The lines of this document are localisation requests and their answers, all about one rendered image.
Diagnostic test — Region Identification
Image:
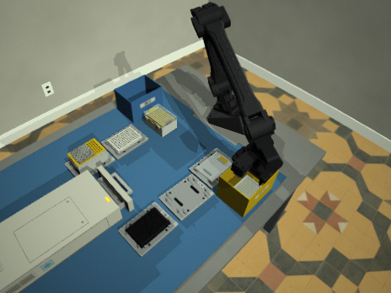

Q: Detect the yellow open bin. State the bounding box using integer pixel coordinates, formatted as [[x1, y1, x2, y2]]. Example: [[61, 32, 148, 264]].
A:
[[216, 166, 279, 217]]

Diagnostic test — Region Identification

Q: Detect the blue bench mat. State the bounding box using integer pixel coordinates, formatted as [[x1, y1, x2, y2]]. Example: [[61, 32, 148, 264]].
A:
[[0, 90, 287, 293]]

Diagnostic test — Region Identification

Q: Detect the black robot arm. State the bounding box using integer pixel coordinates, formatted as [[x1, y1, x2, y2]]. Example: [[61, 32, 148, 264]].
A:
[[190, 2, 283, 178]]

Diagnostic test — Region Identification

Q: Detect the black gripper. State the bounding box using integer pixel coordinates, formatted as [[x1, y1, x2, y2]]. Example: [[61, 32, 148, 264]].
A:
[[232, 146, 274, 186]]

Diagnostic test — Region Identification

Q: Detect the white multi-well plate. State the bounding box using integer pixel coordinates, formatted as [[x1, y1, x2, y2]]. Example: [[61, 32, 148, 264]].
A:
[[107, 127, 142, 153]]

